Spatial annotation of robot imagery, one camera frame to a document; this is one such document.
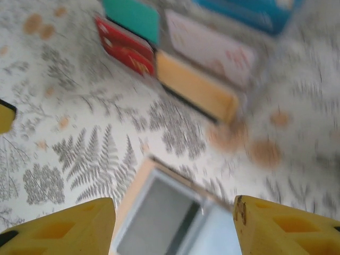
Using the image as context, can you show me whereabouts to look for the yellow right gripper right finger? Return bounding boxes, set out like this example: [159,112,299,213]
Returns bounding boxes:
[233,195,340,255]

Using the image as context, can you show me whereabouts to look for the square wooden board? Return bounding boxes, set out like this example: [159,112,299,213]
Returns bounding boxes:
[111,156,240,255]

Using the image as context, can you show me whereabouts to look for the orange card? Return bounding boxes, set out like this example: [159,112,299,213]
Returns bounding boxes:
[155,50,240,124]

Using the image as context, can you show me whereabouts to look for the grey blue card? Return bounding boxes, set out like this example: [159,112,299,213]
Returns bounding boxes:
[114,167,242,255]

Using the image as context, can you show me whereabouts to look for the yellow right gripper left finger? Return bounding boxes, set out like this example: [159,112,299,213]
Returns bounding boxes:
[0,198,117,255]

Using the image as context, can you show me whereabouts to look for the clear acrylic card holder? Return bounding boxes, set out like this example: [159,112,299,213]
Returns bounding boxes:
[94,0,303,125]

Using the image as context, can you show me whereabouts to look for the red card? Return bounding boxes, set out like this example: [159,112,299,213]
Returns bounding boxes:
[94,15,156,78]

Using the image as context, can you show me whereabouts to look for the white pink card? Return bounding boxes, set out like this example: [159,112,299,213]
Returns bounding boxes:
[164,9,257,88]

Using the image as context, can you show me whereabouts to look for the teal card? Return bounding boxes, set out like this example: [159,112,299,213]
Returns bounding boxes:
[102,0,162,47]

